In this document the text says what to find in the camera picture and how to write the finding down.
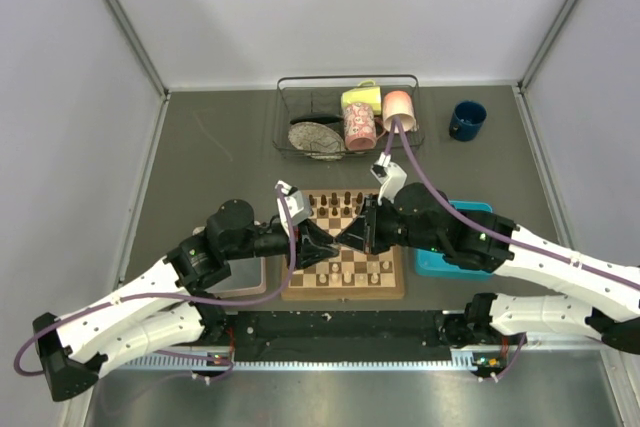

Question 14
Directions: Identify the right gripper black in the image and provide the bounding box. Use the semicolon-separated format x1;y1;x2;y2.
337;194;445;255

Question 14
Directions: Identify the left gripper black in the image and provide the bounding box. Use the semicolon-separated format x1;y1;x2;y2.
226;219;339;271

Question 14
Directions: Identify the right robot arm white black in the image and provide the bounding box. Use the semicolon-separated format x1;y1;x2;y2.
336;183;639;354

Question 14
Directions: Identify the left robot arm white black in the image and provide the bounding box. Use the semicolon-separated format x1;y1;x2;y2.
32;199;338;402

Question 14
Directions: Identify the wooden chess board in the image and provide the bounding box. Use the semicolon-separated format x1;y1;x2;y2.
281;189;405;301

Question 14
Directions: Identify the blue plastic tray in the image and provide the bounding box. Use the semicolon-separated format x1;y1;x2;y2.
414;200;498;279

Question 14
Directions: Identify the metal tray pink rim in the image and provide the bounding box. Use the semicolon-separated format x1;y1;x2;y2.
207;258;267;299

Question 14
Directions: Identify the pink patterned mug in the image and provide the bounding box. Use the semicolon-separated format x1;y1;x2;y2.
343;103;385;152

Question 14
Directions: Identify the speckled ceramic plate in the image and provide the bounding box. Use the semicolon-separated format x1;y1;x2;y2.
288;122;345;161

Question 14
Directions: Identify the pink white mug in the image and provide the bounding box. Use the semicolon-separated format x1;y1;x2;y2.
382;90;416;132

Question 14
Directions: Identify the yellow mug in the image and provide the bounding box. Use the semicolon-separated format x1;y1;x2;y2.
341;79;382;116

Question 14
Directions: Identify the dark blue mug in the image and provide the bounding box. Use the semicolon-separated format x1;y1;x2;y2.
449;100;487;142

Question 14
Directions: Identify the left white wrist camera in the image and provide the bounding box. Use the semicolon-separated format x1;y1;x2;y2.
275;180;312;229

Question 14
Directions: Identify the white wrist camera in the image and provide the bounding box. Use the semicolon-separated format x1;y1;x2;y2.
275;180;312;229
370;153;407;204

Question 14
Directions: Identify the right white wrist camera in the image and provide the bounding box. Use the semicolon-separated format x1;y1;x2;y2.
370;153;407;204

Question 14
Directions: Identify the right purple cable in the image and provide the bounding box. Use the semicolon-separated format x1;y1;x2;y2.
384;116;640;293

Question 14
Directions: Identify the black wire dish rack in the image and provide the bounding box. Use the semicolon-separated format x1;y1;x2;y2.
272;74;424;161

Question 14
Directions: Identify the aluminium front rail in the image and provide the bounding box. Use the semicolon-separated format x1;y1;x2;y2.
79;310;627;373

